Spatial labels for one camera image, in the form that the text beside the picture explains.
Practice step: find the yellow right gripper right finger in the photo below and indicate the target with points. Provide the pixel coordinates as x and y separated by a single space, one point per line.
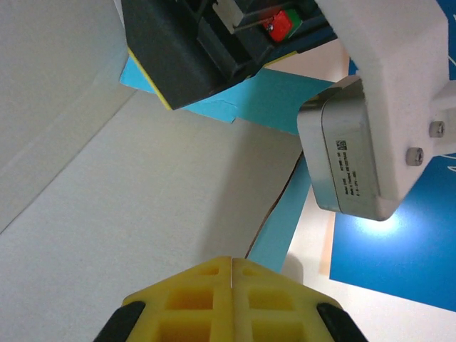
278 306

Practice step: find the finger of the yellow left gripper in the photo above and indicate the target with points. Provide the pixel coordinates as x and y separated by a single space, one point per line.
171 53

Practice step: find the white and blue paper box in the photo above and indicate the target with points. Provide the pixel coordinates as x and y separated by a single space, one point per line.
142 196

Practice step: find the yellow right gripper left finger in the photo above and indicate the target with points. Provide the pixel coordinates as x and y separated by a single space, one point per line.
192 306

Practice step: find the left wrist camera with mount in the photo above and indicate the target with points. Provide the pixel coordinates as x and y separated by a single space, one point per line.
356 142

